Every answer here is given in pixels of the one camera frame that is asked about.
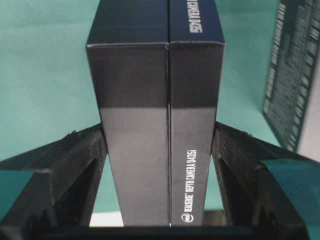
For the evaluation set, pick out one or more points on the black D435i box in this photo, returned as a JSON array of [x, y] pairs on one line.
[[156, 67]]

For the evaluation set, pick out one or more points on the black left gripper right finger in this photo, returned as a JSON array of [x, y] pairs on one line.
[[267, 192]]

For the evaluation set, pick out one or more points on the black D415 camera box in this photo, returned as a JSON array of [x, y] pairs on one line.
[[292, 70]]

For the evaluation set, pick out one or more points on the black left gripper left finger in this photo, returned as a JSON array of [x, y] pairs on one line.
[[62, 189]]

